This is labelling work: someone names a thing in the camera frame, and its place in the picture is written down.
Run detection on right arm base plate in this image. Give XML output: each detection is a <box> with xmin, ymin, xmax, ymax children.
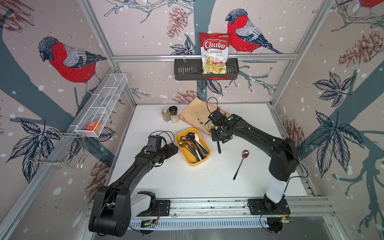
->
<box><xmin>247</xmin><ymin>197</ymin><xmax>291</xmax><ymax>215</ymax></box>

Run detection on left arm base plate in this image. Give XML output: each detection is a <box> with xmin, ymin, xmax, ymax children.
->
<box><xmin>131</xmin><ymin>198</ymin><xmax>171</xmax><ymax>218</ymax></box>

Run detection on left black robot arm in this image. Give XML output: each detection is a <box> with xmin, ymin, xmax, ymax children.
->
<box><xmin>88</xmin><ymin>135</ymin><xmax>178</xmax><ymax>237</ymax></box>

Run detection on red cassava chips bag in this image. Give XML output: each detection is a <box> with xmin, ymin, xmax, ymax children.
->
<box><xmin>199</xmin><ymin>33</ymin><xmax>230</xmax><ymax>75</ymax></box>

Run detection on gold metal spoon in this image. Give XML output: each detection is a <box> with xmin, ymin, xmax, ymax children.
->
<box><xmin>178</xmin><ymin>141</ymin><xmax>199</xmax><ymax>162</ymax></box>

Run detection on black wall basket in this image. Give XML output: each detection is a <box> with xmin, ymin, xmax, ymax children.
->
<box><xmin>174</xmin><ymin>59</ymin><xmax>240</xmax><ymax>81</ymax></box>

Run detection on black metal spoon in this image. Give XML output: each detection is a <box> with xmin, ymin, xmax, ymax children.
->
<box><xmin>187</xmin><ymin>132</ymin><xmax>207</xmax><ymax>159</ymax></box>

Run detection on cream handled knife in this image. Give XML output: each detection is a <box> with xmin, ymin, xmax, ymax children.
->
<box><xmin>196</xmin><ymin>113</ymin><xmax>210</xmax><ymax>135</ymax></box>

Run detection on glass spice jar brown contents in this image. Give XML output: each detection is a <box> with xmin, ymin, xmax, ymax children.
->
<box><xmin>162</xmin><ymin>107</ymin><xmax>171</xmax><ymax>122</ymax></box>

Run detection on yellow plastic storage box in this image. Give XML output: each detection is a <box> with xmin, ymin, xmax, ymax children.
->
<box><xmin>176</xmin><ymin>128</ymin><xmax>211</xmax><ymax>167</ymax></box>

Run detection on white wire shelf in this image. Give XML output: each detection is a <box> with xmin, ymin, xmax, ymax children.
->
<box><xmin>75</xmin><ymin>74</ymin><xmax>128</xmax><ymax>138</ymax></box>

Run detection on aluminium frame rail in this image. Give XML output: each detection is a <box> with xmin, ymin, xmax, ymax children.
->
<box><xmin>83</xmin><ymin>195</ymin><xmax>334</xmax><ymax>220</ymax></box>

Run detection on dark green handled spoon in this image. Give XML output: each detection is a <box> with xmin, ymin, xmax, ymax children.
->
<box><xmin>217</xmin><ymin>141</ymin><xmax>222</xmax><ymax>154</ymax></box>

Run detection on white plastic spoon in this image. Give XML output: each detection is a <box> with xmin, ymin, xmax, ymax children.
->
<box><xmin>193</xmin><ymin>132</ymin><xmax>210</xmax><ymax>155</ymax></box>

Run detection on wire hook rack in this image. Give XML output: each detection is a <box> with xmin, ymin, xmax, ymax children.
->
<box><xmin>29</xmin><ymin>132</ymin><xmax>89</xmax><ymax>170</ymax></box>

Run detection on glass spice jar black lid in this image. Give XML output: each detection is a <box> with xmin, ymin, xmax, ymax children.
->
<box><xmin>169</xmin><ymin>106</ymin><xmax>180</xmax><ymax>124</ymax></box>

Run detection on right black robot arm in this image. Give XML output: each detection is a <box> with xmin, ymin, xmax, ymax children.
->
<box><xmin>209</xmin><ymin>110</ymin><xmax>299</xmax><ymax>211</ymax></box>

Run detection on beige cloth napkin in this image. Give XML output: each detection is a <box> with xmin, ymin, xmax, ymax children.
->
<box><xmin>180</xmin><ymin>98</ymin><xmax>217</xmax><ymax>136</ymax></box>

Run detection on orange box on shelf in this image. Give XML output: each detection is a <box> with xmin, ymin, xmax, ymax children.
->
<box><xmin>86</xmin><ymin>122</ymin><xmax>101</xmax><ymax>132</ymax></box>

